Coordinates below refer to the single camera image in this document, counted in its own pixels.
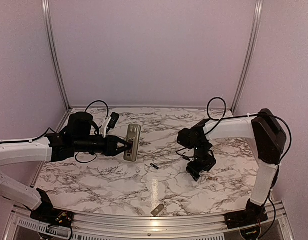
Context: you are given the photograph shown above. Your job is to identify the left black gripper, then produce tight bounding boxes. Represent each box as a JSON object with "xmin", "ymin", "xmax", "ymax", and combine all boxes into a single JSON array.
[{"xmin": 73, "ymin": 134, "xmax": 131, "ymax": 156}]

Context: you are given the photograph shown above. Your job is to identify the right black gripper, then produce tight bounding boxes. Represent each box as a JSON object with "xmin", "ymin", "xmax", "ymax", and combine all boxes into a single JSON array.
[{"xmin": 187, "ymin": 141, "xmax": 217, "ymax": 181}]

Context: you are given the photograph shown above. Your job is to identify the grey remote control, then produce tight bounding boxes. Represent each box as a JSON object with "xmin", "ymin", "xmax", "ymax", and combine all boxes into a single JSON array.
[{"xmin": 123, "ymin": 124, "xmax": 141, "ymax": 162}]

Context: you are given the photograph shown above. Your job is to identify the grey battery cover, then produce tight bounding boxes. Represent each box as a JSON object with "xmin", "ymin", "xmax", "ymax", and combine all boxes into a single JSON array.
[{"xmin": 151, "ymin": 204, "xmax": 164, "ymax": 217}]

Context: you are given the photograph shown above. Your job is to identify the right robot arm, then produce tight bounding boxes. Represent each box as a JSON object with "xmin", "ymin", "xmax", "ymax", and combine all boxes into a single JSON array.
[{"xmin": 176, "ymin": 108, "xmax": 292, "ymax": 224}]

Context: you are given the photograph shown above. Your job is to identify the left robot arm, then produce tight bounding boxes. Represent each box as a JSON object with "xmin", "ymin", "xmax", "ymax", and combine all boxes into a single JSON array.
[{"xmin": 0, "ymin": 111, "xmax": 131, "ymax": 223}]

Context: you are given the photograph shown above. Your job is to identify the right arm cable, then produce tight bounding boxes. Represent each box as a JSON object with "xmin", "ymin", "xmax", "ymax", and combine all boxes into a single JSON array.
[{"xmin": 176, "ymin": 96, "xmax": 293, "ymax": 163}]

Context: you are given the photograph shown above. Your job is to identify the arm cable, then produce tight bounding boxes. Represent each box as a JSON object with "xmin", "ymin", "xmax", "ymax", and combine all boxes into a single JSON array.
[
  {"xmin": 0, "ymin": 100, "xmax": 110, "ymax": 163},
  {"xmin": 176, "ymin": 96, "xmax": 293, "ymax": 163}
]

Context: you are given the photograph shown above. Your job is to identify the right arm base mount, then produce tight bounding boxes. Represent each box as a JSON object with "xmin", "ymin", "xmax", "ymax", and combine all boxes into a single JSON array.
[{"xmin": 224, "ymin": 209, "xmax": 268, "ymax": 229}]

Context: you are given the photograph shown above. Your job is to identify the front aluminium rail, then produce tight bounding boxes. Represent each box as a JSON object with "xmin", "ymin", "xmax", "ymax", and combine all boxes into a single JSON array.
[{"xmin": 2, "ymin": 201, "xmax": 294, "ymax": 240}]

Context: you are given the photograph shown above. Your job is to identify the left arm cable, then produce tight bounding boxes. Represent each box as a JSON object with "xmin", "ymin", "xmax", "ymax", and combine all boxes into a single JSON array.
[{"xmin": 0, "ymin": 100, "xmax": 110, "ymax": 163}]

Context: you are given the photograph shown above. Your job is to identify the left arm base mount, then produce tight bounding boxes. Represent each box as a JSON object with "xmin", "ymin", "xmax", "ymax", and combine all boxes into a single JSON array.
[{"xmin": 30, "ymin": 188, "xmax": 74, "ymax": 228}]

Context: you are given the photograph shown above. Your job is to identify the right aluminium frame post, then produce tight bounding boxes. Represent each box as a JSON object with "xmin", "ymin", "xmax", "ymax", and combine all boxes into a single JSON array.
[{"xmin": 230, "ymin": 0, "xmax": 264, "ymax": 113}]

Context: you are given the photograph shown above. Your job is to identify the aluminium frame post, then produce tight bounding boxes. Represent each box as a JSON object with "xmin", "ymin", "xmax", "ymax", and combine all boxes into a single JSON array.
[
  {"xmin": 230, "ymin": 0, "xmax": 264, "ymax": 113},
  {"xmin": 41, "ymin": 0, "xmax": 70, "ymax": 111}
]

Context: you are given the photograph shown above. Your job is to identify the left aluminium frame post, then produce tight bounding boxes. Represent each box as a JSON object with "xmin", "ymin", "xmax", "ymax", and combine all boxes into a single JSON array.
[{"xmin": 41, "ymin": 0, "xmax": 70, "ymax": 111}]

